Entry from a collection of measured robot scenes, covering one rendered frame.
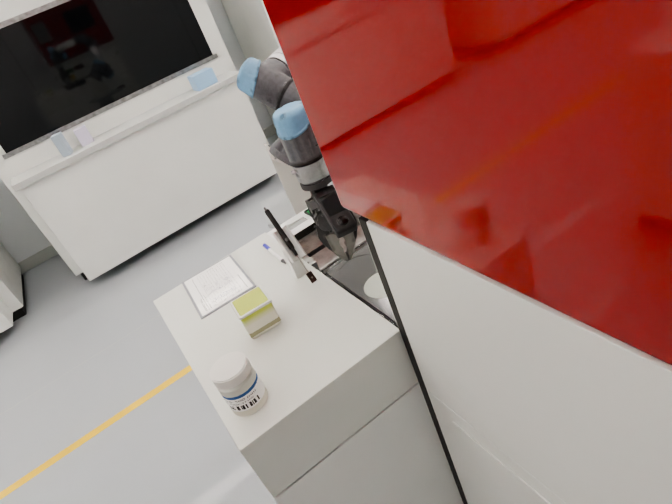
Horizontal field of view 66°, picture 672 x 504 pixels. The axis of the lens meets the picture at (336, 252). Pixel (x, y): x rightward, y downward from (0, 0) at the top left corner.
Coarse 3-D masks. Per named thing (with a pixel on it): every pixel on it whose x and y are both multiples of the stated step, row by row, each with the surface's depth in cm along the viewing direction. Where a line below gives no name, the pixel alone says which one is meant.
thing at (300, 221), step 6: (294, 216) 149; (300, 216) 147; (306, 216) 146; (288, 222) 147; (294, 222) 146; (300, 222) 145; (306, 222) 143; (312, 222) 142; (294, 228) 143; (300, 228) 142; (270, 234) 145; (294, 234) 140; (276, 240) 141
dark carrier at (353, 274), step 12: (360, 252) 133; (348, 264) 131; (360, 264) 129; (372, 264) 127; (336, 276) 128; (348, 276) 127; (360, 276) 125; (348, 288) 123; (360, 288) 121; (372, 300) 116; (384, 300) 115; (384, 312) 111
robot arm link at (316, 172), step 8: (320, 160) 103; (296, 168) 104; (304, 168) 103; (312, 168) 103; (320, 168) 104; (296, 176) 106; (304, 176) 104; (312, 176) 104; (320, 176) 104; (304, 184) 107
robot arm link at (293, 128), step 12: (288, 108) 100; (300, 108) 98; (276, 120) 99; (288, 120) 98; (300, 120) 98; (288, 132) 99; (300, 132) 99; (312, 132) 101; (288, 144) 101; (300, 144) 100; (312, 144) 101; (288, 156) 104; (300, 156) 102; (312, 156) 102
